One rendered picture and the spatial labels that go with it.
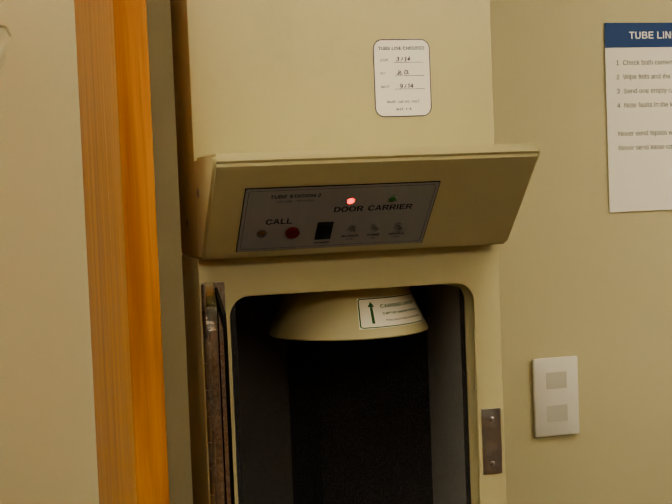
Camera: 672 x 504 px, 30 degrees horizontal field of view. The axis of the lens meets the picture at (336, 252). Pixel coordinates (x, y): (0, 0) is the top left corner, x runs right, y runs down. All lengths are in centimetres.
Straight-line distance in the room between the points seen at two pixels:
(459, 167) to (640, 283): 74
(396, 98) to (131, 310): 36
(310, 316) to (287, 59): 27
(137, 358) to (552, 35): 92
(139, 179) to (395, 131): 29
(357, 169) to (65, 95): 60
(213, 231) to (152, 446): 21
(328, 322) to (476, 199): 21
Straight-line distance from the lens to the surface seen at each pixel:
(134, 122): 115
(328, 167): 116
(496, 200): 126
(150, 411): 117
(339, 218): 121
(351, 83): 129
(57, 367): 168
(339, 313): 131
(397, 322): 133
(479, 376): 134
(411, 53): 131
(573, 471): 189
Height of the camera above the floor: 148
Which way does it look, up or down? 3 degrees down
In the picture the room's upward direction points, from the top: 2 degrees counter-clockwise
